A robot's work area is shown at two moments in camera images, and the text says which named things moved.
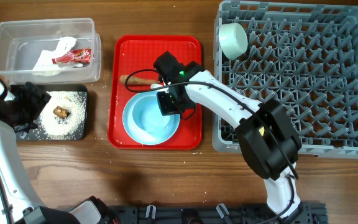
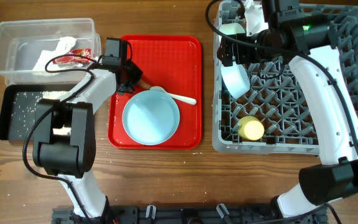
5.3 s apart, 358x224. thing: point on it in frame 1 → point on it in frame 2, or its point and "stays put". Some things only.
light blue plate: [144, 122] stays put
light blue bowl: [148, 115] → [236, 79]
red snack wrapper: [82, 55] stays put
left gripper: [35, 98] → [137, 71]
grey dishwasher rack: [319, 60] stays put
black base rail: [301, 213] stays put
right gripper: [166, 109] → [226, 46]
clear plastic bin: [47, 51] stays put
